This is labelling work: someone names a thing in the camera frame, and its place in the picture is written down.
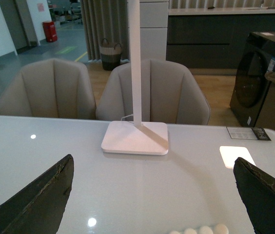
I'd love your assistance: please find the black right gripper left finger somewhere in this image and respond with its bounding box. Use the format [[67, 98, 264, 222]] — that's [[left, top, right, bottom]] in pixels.
[[0, 154, 74, 234]]

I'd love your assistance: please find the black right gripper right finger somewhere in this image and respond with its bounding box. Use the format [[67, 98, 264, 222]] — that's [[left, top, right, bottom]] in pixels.
[[233, 157, 275, 234]]

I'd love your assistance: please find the black white label sticker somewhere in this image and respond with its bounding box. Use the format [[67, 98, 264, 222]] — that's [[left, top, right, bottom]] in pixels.
[[226, 127, 271, 141]]

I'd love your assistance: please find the white desk lamp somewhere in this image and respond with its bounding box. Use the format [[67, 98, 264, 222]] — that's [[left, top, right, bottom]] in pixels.
[[101, 0, 169, 156]]

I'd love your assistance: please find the beige chair left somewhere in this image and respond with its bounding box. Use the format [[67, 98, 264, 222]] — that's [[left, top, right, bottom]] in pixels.
[[0, 58, 96, 119]]

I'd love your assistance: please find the beige chair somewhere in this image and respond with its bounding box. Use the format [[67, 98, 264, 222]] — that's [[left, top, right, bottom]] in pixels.
[[0, 58, 96, 119], [96, 58, 211, 125]]

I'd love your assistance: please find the beige chair right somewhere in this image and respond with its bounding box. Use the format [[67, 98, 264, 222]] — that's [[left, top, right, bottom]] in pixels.
[[96, 58, 211, 125]]

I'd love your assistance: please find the black washing machine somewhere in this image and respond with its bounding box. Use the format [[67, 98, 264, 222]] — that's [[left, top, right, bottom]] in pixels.
[[230, 32, 275, 127]]

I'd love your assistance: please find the woven laundry basket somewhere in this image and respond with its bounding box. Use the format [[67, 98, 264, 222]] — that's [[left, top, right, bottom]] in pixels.
[[99, 38, 122, 71]]

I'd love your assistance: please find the red bin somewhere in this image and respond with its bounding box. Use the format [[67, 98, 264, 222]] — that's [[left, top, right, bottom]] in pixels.
[[42, 21, 58, 42]]

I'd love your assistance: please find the dark kitchen counter cabinet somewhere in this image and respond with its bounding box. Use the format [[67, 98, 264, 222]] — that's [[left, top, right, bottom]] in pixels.
[[166, 7, 275, 69]]

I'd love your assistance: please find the white drawer cabinet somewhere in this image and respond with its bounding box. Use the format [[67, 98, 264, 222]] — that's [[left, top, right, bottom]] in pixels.
[[139, 0, 169, 60]]

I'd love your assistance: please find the white studded base plate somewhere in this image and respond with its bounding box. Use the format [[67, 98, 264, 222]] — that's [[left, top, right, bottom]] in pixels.
[[169, 223, 229, 234]]

